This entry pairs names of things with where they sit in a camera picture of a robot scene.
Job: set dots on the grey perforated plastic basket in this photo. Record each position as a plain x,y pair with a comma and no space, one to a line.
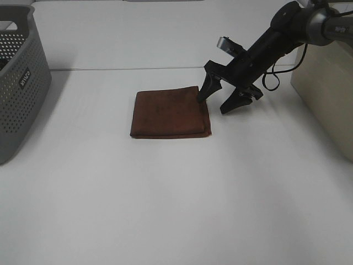
25,77

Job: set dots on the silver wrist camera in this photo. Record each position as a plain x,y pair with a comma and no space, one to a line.
230,47

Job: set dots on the brown towel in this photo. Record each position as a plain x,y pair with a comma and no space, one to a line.
170,114

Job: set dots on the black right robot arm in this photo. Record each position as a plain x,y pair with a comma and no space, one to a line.
292,26

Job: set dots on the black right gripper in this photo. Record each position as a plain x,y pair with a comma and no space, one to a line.
241,72

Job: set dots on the beige storage box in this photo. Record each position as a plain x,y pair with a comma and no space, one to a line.
324,82

